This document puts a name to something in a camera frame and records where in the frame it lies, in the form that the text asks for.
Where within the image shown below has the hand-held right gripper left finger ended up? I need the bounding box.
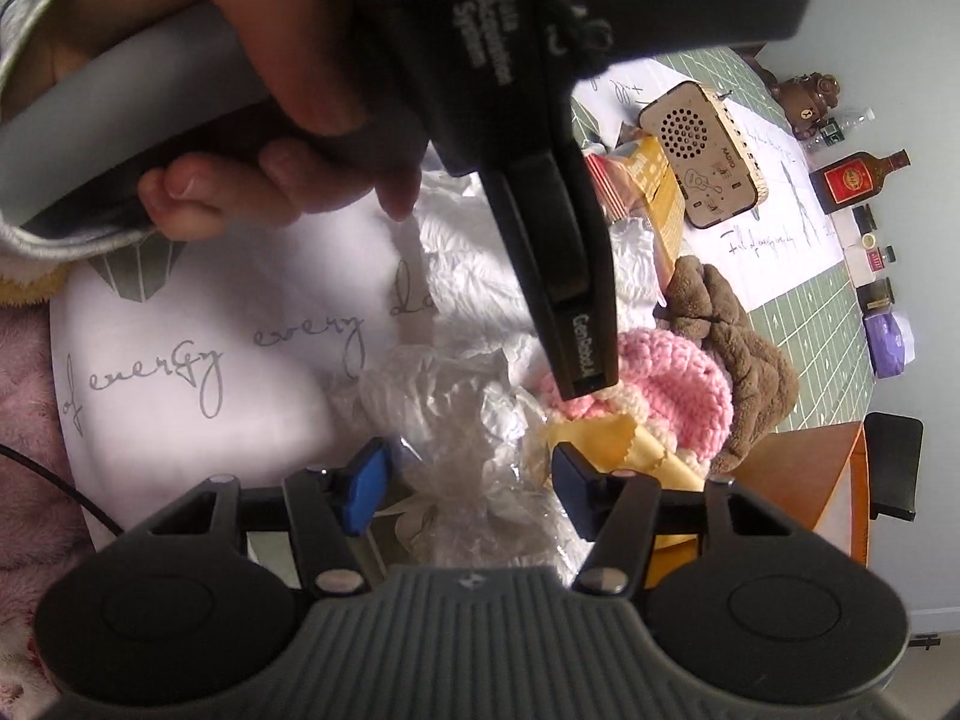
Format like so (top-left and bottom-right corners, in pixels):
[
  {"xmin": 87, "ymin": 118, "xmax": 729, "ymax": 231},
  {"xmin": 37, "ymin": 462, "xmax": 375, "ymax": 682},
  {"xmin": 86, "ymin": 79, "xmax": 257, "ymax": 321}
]
[{"xmin": 146, "ymin": 436, "xmax": 392, "ymax": 595}]

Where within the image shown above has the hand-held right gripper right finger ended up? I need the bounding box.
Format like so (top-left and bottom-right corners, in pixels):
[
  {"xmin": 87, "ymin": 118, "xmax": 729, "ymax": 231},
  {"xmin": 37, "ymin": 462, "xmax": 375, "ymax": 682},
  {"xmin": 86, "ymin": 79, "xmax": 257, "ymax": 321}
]
[{"xmin": 550, "ymin": 441, "xmax": 800, "ymax": 597}]

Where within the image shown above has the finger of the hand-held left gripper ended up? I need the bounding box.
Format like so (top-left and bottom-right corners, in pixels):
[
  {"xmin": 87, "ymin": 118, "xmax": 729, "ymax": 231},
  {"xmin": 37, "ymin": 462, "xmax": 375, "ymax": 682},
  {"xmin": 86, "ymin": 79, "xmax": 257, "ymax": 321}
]
[{"xmin": 480, "ymin": 150, "xmax": 620, "ymax": 401}]

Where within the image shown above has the pink crochet pouch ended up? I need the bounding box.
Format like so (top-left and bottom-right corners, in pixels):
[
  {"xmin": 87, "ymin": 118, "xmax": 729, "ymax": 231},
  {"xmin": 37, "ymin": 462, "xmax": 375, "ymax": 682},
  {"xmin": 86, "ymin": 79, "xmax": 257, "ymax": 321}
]
[{"xmin": 536, "ymin": 328, "xmax": 734, "ymax": 475}]

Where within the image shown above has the orange cardboard box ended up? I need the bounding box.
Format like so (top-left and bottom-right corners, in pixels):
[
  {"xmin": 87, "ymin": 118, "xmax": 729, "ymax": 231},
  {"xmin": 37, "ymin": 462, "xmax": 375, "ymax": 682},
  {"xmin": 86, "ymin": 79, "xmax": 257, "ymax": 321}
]
[{"xmin": 739, "ymin": 420, "xmax": 872, "ymax": 567}]

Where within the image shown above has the person's left hand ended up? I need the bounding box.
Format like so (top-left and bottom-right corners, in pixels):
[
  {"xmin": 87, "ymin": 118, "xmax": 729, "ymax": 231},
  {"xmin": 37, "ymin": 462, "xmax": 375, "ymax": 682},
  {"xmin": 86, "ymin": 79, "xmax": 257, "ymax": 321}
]
[{"xmin": 21, "ymin": 0, "xmax": 425, "ymax": 239}]

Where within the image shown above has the orange snack packet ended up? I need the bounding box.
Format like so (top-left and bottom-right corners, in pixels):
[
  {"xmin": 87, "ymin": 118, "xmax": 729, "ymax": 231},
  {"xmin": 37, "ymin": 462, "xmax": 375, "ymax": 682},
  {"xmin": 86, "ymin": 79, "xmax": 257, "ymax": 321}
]
[{"xmin": 581, "ymin": 139, "xmax": 638, "ymax": 223}]

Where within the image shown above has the white crumpled plastic bag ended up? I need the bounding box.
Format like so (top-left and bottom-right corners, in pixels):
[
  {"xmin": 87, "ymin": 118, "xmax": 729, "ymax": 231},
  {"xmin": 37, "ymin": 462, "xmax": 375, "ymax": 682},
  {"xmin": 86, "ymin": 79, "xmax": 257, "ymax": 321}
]
[{"xmin": 390, "ymin": 169, "xmax": 665, "ymax": 451}]

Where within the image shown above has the clear plastic bag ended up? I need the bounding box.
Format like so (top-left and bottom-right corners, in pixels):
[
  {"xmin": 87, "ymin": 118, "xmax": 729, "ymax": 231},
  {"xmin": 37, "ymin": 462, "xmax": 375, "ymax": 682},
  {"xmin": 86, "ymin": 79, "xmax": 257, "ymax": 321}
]
[{"xmin": 352, "ymin": 345, "xmax": 601, "ymax": 587}]

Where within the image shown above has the wooden speaker box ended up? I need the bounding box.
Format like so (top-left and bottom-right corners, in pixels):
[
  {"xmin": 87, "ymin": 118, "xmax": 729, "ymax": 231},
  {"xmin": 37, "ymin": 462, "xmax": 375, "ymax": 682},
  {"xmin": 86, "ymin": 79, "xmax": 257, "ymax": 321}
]
[{"xmin": 637, "ymin": 81, "xmax": 770, "ymax": 230}]

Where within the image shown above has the brown plush toy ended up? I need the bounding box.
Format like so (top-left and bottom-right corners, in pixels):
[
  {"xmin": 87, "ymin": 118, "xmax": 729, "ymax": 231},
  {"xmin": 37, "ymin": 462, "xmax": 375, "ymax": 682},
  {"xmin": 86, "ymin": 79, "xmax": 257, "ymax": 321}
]
[{"xmin": 664, "ymin": 255, "xmax": 800, "ymax": 475}]

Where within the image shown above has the white script table runner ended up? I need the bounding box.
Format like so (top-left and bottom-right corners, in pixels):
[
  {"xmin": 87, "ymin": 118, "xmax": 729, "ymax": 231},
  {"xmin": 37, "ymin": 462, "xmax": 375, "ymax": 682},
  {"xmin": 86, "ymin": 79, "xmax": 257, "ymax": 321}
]
[{"xmin": 49, "ymin": 60, "xmax": 845, "ymax": 550}]

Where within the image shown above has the brown bear figure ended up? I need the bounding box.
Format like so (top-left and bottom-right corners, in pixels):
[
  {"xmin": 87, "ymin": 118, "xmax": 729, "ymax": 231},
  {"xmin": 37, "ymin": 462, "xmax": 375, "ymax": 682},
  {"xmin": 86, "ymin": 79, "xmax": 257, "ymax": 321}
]
[{"xmin": 772, "ymin": 71, "xmax": 841, "ymax": 136}]

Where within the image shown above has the red label liquor bottle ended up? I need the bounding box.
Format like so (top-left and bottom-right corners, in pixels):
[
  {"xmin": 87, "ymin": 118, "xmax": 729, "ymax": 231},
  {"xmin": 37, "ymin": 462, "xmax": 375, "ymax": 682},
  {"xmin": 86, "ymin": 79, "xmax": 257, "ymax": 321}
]
[{"xmin": 810, "ymin": 148, "xmax": 912, "ymax": 215}]

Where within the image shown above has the clear plastic bottle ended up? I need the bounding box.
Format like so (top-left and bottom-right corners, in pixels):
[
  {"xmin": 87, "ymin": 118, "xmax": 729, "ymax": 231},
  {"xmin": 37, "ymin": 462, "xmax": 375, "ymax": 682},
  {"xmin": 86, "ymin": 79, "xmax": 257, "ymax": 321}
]
[{"xmin": 801, "ymin": 106, "xmax": 877, "ymax": 148}]

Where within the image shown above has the dark glass jar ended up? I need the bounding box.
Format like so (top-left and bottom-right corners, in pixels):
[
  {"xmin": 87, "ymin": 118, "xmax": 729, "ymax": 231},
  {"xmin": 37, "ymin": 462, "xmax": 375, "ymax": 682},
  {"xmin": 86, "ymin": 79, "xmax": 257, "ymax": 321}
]
[{"xmin": 855, "ymin": 277, "xmax": 899, "ymax": 318}]

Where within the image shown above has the black office chair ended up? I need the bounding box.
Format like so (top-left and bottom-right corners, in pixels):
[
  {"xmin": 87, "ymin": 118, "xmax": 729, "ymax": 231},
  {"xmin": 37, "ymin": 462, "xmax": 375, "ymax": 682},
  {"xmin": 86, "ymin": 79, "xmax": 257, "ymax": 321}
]
[{"xmin": 862, "ymin": 412, "xmax": 925, "ymax": 523}]

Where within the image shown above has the purple tissue pack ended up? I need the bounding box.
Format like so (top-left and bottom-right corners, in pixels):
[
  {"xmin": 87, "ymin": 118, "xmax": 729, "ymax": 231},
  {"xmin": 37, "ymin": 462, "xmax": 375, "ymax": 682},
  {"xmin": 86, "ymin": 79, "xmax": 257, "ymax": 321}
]
[{"xmin": 862, "ymin": 311, "xmax": 918, "ymax": 380}]

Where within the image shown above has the pink fluffy cloth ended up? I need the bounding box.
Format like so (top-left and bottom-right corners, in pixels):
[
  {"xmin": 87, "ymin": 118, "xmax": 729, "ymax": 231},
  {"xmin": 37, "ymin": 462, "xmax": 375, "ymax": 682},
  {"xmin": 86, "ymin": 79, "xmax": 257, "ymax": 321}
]
[{"xmin": 0, "ymin": 262, "xmax": 121, "ymax": 700}]

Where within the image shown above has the black cable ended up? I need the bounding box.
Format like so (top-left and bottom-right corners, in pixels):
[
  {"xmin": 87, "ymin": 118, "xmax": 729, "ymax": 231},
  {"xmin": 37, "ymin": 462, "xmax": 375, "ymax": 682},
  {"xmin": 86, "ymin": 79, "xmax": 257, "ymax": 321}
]
[{"xmin": 0, "ymin": 442, "xmax": 125, "ymax": 542}]

